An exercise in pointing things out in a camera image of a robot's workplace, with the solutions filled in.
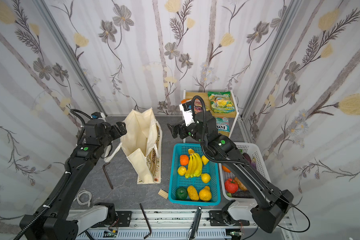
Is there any yellow lemon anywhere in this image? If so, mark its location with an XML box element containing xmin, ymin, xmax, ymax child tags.
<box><xmin>202</xmin><ymin>155</ymin><xmax>209</xmax><ymax>166</ymax></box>
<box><xmin>201</xmin><ymin>173</ymin><xmax>211</xmax><ymax>184</ymax></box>
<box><xmin>177</xmin><ymin>166</ymin><xmax>187</xmax><ymax>176</ymax></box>

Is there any red tomato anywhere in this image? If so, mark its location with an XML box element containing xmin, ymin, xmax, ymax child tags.
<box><xmin>225</xmin><ymin>179</ymin><xmax>239</xmax><ymax>194</ymax></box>

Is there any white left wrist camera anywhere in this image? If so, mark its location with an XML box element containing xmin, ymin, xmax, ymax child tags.
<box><xmin>91</xmin><ymin>112</ymin><xmax>107</xmax><ymax>120</ymax></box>

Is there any cream canvas grocery bag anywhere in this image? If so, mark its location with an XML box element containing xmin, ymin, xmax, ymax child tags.
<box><xmin>105</xmin><ymin>109</ymin><xmax>163</xmax><ymax>184</ymax></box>

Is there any teal plastic basket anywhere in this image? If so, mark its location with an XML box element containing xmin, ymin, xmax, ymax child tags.
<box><xmin>169</xmin><ymin>143</ymin><xmax>221</xmax><ymax>206</ymax></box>

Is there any Fox's candy bag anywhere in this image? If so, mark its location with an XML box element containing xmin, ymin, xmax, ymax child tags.
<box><xmin>216</xmin><ymin>118</ymin><xmax>230</xmax><ymax>133</ymax></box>

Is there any white wooden two-tier shelf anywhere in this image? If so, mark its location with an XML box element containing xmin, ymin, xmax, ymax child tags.
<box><xmin>183</xmin><ymin>89</ymin><xmax>239</xmax><ymax>137</ymax></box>

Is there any white coiled cable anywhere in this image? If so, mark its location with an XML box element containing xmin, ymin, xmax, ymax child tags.
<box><xmin>73</xmin><ymin>189</ymin><xmax>93</xmax><ymax>208</ymax></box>

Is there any white plastic basket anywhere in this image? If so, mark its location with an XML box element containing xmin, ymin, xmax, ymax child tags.
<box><xmin>219</xmin><ymin>142</ymin><xmax>271</xmax><ymax>202</ymax></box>

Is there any green snack bag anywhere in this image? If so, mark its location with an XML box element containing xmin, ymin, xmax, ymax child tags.
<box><xmin>208</xmin><ymin>92</ymin><xmax>235</xmax><ymax>114</ymax></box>

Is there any orange pink snack bag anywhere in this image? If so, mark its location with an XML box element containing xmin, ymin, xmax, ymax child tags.
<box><xmin>194</xmin><ymin>99</ymin><xmax>203</xmax><ymax>114</ymax></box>

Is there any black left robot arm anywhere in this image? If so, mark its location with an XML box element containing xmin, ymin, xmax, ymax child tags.
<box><xmin>15</xmin><ymin>109</ymin><xmax>127</xmax><ymax>240</ymax></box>

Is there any yellow corn cob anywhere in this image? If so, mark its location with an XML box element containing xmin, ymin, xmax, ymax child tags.
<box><xmin>187</xmin><ymin>186</ymin><xmax>200</xmax><ymax>202</ymax></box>

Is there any orange tangerine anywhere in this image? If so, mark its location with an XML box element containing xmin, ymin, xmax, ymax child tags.
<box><xmin>180</xmin><ymin>155</ymin><xmax>189</xmax><ymax>166</ymax></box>

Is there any black hex key on floor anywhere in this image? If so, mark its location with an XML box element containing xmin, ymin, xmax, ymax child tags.
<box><xmin>102</xmin><ymin>162</ymin><xmax>114</xmax><ymax>190</ymax></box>

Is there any yellow gourd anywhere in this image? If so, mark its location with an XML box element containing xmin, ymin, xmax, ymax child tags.
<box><xmin>199</xmin><ymin>186</ymin><xmax>212</xmax><ymax>202</ymax></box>

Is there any small wooden block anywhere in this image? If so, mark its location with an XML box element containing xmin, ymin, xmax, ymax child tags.
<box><xmin>158</xmin><ymin>189</ymin><xmax>169</xmax><ymax>199</ymax></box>

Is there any green bell pepper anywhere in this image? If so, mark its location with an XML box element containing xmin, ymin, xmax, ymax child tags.
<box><xmin>175</xmin><ymin>187</ymin><xmax>188</xmax><ymax>201</ymax></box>

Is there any yellow banana bunch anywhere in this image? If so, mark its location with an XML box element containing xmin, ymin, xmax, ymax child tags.
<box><xmin>185</xmin><ymin>149</ymin><xmax>203</xmax><ymax>179</ymax></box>

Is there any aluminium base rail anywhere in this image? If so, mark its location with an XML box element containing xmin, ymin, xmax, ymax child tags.
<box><xmin>68</xmin><ymin>209</ymin><xmax>299</xmax><ymax>240</ymax></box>

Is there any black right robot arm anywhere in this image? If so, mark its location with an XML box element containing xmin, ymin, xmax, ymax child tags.
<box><xmin>168</xmin><ymin>96</ymin><xmax>294</xmax><ymax>233</ymax></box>

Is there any orange carrot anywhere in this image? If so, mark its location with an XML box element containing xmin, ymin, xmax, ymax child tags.
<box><xmin>222</xmin><ymin>166</ymin><xmax>231</xmax><ymax>173</ymax></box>

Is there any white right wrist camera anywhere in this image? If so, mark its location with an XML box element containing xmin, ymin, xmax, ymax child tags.
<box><xmin>179</xmin><ymin>100</ymin><xmax>195</xmax><ymax>127</ymax></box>

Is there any black hex key on rail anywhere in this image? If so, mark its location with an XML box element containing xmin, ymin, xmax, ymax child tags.
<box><xmin>139</xmin><ymin>203</ymin><xmax>153</xmax><ymax>240</ymax></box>

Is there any black metal cylinder tool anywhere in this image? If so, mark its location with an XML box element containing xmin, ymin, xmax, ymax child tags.
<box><xmin>187</xmin><ymin>206</ymin><xmax>202</xmax><ymax>240</ymax></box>

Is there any purple eggplant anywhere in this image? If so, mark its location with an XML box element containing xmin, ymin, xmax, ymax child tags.
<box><xmin>242</xmin><ymin>153</ymin><xmax>257</xmax><ymax>169</ymax></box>

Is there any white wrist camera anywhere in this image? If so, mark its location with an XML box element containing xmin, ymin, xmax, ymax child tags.
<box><xmin>179</xmin><ymin>100</ymin><xmax>195</xmax><ymax>127</ymax></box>
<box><xmin>91</xmin><ymin>112</ymin><xmax>107</xmax><ymax>120</ymax></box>

